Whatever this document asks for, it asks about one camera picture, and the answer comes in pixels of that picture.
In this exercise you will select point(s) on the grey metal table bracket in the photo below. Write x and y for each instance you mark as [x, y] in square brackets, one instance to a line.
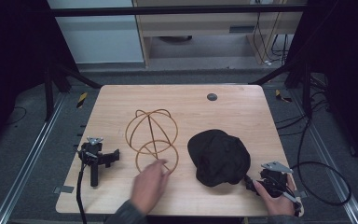
[63, 189]

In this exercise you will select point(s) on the black slanted frame strut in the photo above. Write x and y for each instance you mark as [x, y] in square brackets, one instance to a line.
[71, 74]
[289, 70]

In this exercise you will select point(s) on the yellow black striped tape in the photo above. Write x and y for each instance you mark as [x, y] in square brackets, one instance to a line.
[281, 96]
[81, 100]

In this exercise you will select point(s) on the grey round table grommet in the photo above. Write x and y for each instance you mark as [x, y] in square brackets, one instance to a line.
[212, 96]

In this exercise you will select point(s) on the white cabinet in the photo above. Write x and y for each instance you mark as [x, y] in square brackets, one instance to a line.
[99, 34]

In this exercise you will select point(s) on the black hat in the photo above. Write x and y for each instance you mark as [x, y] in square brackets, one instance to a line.
[219, 157]

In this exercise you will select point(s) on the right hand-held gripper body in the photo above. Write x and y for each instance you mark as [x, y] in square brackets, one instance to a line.
[275, 182]

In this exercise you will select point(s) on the aluminium floor rail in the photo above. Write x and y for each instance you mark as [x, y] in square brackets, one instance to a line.
[332, 161]
[28, 161]

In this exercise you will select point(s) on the black horizontal frame bar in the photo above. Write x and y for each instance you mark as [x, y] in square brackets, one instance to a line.
[174, 10]

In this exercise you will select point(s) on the person's right hand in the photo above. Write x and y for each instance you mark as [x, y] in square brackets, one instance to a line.
[278, 205]

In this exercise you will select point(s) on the light wooden desk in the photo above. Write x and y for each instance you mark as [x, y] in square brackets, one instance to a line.
[199, 21]

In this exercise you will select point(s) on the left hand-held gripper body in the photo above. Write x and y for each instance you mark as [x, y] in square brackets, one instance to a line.
[93, 155]

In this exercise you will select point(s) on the black curtain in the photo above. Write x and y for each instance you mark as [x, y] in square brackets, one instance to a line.
[15, 62]
[345, 62]

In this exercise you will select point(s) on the person's left hand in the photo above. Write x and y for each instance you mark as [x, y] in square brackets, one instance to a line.
[150, 185]

